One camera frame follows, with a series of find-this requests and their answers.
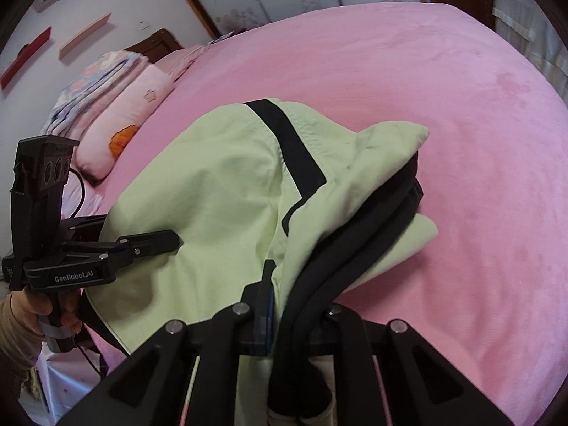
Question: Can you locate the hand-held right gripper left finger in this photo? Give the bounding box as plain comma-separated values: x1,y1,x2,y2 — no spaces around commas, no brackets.
55,260,278,426

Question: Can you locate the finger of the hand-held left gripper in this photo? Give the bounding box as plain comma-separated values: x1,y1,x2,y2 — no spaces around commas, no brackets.
60,215,109,242
60,229,182,267

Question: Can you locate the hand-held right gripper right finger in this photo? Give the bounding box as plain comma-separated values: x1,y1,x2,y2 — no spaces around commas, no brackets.
306,304,515,426

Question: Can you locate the green and black hooded jacket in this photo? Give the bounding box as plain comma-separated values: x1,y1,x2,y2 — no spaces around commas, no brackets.
80,97,440,426

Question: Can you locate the person's left forearm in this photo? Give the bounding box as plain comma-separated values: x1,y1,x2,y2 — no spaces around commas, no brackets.
0,293,43,413

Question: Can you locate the person's left hand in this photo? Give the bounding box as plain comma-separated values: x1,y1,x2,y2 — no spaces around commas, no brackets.
10,292,83,335

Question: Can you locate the pink pillow with orange print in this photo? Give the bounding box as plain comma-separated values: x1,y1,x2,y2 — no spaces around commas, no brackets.
75,63,175,181

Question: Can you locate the folded floral quilt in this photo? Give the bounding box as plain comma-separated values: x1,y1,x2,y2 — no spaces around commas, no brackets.
44,50,149,136

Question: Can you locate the white printed cloth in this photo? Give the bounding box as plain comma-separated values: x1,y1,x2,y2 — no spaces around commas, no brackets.
27,342,109,422

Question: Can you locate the flat pink pillow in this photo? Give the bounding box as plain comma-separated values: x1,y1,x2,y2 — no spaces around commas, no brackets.
153,43,209,83

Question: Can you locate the dark wooden headboard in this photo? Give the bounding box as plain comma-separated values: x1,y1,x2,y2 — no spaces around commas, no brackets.
124,28,185,65

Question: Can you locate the pink bed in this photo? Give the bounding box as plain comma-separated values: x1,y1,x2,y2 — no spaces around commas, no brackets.
60,2,568,426

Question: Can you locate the lace-covered furniture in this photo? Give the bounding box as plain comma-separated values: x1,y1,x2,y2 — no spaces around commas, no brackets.
490,0,568,107

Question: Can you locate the black cable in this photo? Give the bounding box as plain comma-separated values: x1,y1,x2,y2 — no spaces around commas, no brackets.
66,169,109,382

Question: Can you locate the red wall shelf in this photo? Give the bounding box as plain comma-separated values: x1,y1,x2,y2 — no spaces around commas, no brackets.
0,26,53,91

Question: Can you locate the light wooden wall shelf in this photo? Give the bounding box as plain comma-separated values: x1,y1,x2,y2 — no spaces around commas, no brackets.
59,12,113,60

